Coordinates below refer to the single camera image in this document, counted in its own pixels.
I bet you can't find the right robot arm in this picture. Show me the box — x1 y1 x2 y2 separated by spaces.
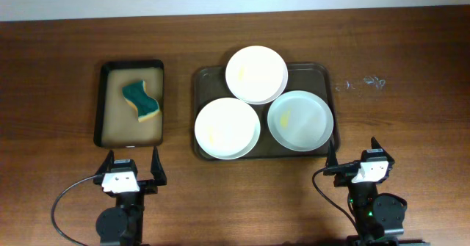
322 137 408 245

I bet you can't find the dark brown serving tray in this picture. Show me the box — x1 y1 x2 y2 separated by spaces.
192 62 341 160

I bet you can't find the black tray with brown liquid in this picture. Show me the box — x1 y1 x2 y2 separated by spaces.
93 59 165 148

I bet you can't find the white plate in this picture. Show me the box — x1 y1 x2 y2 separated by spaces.
194 98 261 160
225 46 288 105

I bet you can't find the pale blue plate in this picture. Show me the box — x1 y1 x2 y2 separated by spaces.
267 90 334 152

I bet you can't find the green and yellow sponge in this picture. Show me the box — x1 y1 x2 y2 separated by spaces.
122 80 161 123

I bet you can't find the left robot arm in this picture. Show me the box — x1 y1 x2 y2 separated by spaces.
93 148 167 246

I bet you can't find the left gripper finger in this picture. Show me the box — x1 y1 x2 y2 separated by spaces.
151 146 167 186
95 150 115 176

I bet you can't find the white plate top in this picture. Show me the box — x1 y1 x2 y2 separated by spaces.
225 46 288 105

